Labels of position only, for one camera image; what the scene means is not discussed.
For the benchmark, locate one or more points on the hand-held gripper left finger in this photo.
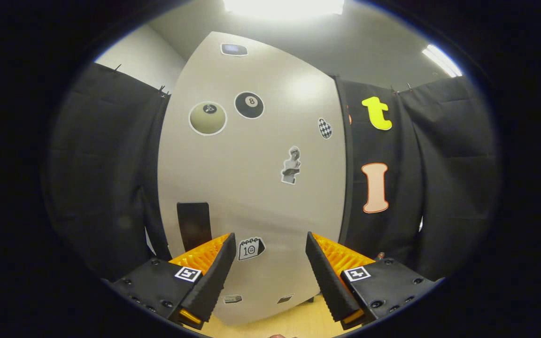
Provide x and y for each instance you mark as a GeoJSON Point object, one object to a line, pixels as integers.
{"type": "Point", "coordinates": [214, 274]}

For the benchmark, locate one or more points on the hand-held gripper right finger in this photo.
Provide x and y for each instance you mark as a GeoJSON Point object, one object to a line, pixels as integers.
{"type": "Point", "coordinates": [327, 277]}

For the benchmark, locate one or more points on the beige shoe cabinet door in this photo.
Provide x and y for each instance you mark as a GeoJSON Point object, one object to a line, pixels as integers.
{"type": "Point", "coordinates": [251, 188]}

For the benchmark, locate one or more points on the black backdrop cloth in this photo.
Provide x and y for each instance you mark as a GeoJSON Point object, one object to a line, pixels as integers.
{"type": "Point", "coordinates": [106, 164]}

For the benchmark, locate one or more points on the ceiling light tube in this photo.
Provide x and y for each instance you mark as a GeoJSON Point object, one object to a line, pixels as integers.
{"type": "Point", "coordinates": [442, 60]}

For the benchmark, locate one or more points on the ceiling light panel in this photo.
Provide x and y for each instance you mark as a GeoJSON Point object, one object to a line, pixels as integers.
{"type": "Point", "coordinates": [284, 8]}

